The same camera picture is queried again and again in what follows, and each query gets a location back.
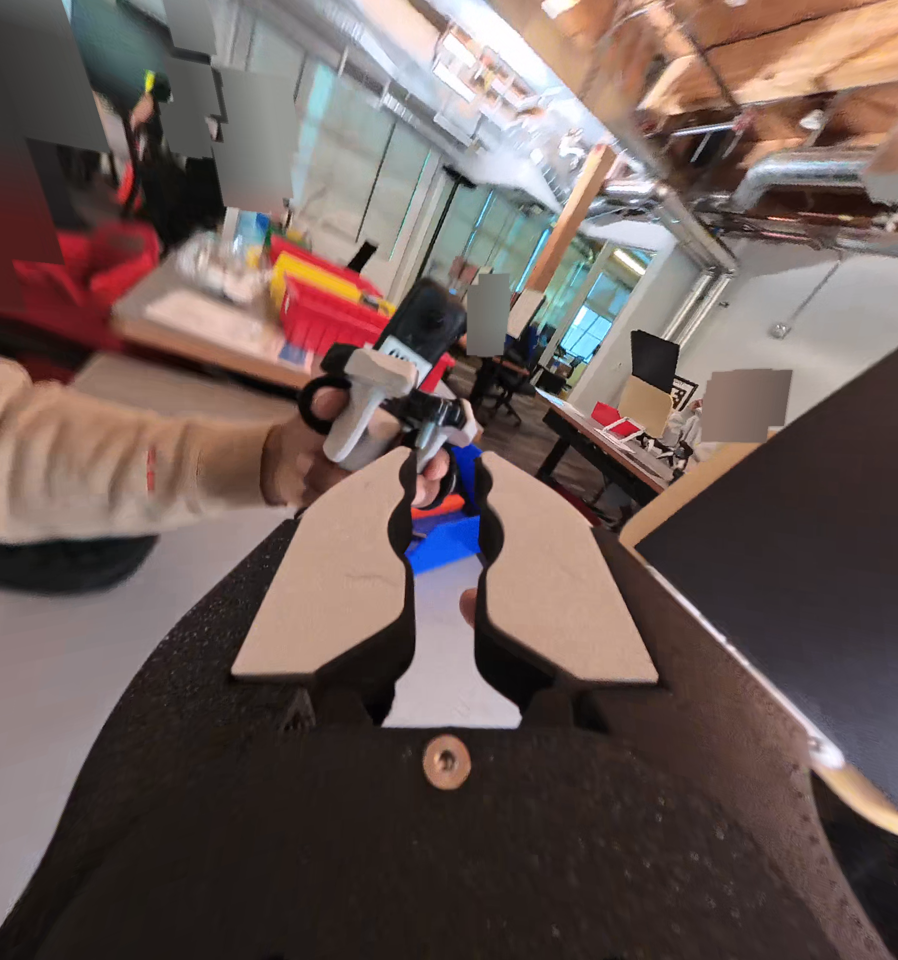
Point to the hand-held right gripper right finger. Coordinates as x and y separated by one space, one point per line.
561 592

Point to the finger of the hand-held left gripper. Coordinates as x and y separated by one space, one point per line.
456 435

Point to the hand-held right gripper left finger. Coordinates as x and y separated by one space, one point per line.
329 585

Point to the blue plastic bin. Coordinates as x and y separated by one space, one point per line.
449 547

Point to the person's left forearm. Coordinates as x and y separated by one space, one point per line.
119 450

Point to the person's right hand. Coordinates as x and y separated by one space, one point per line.
469 607

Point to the person's left hand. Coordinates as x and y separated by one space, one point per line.
299 465

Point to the orange stick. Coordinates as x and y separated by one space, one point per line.
437 505

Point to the black office chair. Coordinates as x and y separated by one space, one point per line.
516 367

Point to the long wooden desk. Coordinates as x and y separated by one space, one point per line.
599 450

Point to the wooden pillar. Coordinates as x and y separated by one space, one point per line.
576 210

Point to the clear water bottle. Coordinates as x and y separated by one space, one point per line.
250 232

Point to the tilted board on stand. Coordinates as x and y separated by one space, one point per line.
651 360

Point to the clear plastic bag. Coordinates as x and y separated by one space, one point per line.
209 266

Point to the framed tag print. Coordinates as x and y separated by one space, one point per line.
685 394

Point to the wooden board with black sheet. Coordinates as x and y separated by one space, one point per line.
793 562

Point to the red backpack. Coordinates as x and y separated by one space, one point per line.
111 277

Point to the silver air duct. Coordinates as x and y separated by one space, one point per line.
793 169

